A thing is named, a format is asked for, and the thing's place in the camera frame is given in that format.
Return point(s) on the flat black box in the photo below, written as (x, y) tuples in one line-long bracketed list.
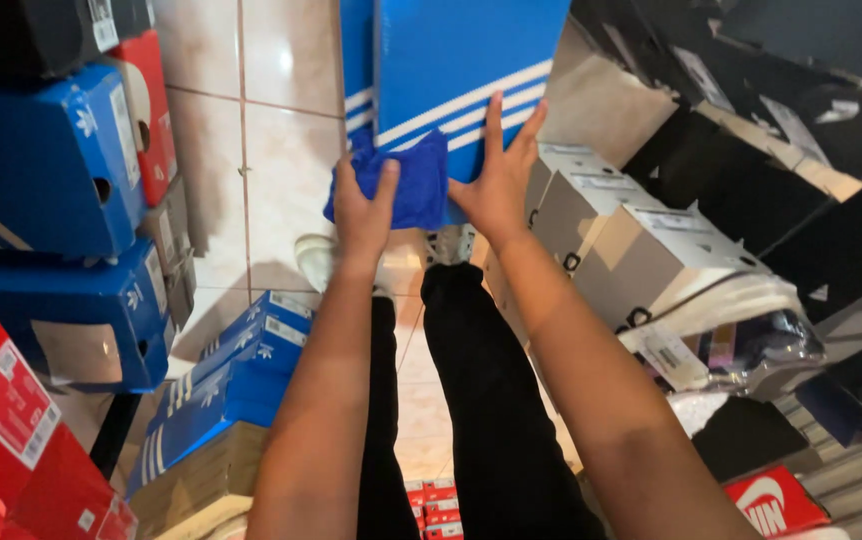
[(746, 439)]

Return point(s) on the person's black trousers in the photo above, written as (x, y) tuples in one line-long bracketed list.
[(491, 420)]

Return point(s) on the grey shoebox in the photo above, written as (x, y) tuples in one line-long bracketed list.
[(588, 206), (551, 169), (648, 262)]

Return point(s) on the blue white-striped shoebox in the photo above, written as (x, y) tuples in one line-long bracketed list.
[(251, 375), (183, 435), (446, 52), (273, 315)]

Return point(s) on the red shoebox with white logo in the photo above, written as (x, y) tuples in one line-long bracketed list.
[(776, 501)]

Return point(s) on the black shelf leg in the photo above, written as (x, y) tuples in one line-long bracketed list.
[(112, 439)]

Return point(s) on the clear plastic bag with goods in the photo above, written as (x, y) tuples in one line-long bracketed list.
[(738, 345)]

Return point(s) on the black shoebox with white label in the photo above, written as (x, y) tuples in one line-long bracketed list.
[(18, 34)]

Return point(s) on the dark blue shoebox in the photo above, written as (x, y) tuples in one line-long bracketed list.
[(858, 390)]

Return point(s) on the large red shoebox white label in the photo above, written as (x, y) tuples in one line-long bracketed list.
[(11, 420)]

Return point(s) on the grey-brown cardboard box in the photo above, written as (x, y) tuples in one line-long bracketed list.
[(603, 101)]

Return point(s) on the grey ribbed mat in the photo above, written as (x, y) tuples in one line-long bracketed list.
[(858, 491)]

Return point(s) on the person's left hand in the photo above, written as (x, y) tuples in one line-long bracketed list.
[(362, 221)]

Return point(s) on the red shoebox with round hole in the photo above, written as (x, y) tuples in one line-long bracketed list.
[(153, 112)]

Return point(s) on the brown shoeboxes pile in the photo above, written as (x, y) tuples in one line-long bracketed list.
[(172, 255)]

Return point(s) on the person's right hand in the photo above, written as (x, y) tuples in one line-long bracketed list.
[(502, 191)]

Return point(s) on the stack of black shoeboxes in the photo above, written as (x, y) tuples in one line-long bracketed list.
[(776, 120)]

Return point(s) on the brown cardboard box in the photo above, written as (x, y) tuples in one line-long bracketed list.
[(191, 487)]

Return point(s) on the blue cloth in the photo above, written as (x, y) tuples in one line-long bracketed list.
[(420, 180)]

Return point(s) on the stack of small red boxes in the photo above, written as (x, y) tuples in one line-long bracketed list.
[(438, 510)]

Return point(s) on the person's white right shoe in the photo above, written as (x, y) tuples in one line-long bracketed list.
[(450, 244)]

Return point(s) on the person's white shoe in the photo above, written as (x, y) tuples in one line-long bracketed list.
[(315, 259), (450, 244)]

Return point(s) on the blue shoebox with holes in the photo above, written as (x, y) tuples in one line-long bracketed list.
[(63, 315), (33, 165)]

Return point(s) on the person's white left shoe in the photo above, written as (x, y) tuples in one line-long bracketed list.
[(315, 259)]

